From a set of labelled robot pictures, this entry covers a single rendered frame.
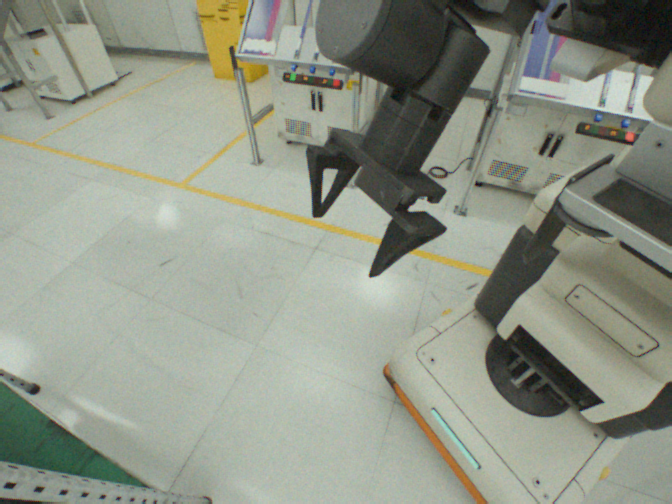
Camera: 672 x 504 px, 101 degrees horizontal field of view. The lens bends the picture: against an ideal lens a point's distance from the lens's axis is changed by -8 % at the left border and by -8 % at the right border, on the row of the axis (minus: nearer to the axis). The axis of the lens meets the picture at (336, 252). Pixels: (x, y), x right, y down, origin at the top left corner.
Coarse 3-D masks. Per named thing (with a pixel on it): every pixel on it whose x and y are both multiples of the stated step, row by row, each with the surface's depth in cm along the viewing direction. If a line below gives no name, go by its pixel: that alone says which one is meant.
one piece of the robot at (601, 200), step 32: (608, 160) 34; (640, 160) 30; (576, 192) 30; (608, 192) 30; (640, 192) 30; (544, 224) 35; (576, 224) 31; (608, 224) 28; (640, 224) 27; (640, 256) 34
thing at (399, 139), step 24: (384, 96) 24; (384, 120) 23; (408, 120) 23; (432, 120) 23; (336, 144) 28; (360, 144) 26; (384, 144) 24; (408, 144) 23; (432, 144) 24; (384, 168) 24; (408, 168) 25; (408, 192) 23; (432, 192) 25
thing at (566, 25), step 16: (560, 0) 33; (576, 0) 30; (608, 0) 27; (624, 0) 26; (640, 0) 26; (560, 16) 34; (576, 16) 30; (592, 16) 29; (608, 16) 28; (624, 16) 27; (640, 16) 27; (560, 32) 34; (576, 32) 32; (592, 32) 31; (608, 32) 30; (624, 32) 29; (608, 48) 31; (624, 48) 30; (640, 48) 28
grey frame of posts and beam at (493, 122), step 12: (516, 36) 153; (504, 60) 162; (504, 72) 166; (492, 120) 142; (492, 132) 146; (480, 156) 156; (468, 168) 216; (480, 168) 161; (468, 180) 169; (468, 192) 175
